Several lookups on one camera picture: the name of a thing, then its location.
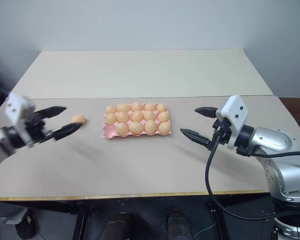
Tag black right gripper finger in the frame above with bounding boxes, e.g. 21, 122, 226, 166
179, 128, 213, 149
194, 106, 219, 119

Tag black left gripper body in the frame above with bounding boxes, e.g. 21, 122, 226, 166
24, 111, 55, 147

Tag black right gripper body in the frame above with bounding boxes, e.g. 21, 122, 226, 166
206, 117, 232, 151

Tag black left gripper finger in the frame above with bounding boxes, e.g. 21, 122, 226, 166
50, 121, 84, 141
36, 106, 68, 120

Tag loose tan egg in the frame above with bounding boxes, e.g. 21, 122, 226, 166
70, 114, 87, 125

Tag pink egg tray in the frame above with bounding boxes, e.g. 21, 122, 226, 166
101, 103, 173, 139

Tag dark rounded floor object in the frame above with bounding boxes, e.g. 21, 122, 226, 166
15, 211, 39, 239

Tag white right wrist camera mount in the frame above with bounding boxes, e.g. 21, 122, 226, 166
215, 94, 249, 150

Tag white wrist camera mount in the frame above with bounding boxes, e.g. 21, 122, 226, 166
215, 94, 249, 150
4, 92, 38, 149

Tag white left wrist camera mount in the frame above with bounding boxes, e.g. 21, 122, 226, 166
4, 92, 38, 149

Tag long black looping cable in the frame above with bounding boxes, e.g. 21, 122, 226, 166
204, 119, 300, 221

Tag short black arm cable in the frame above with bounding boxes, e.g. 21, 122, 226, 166
249, 151, 300, 159

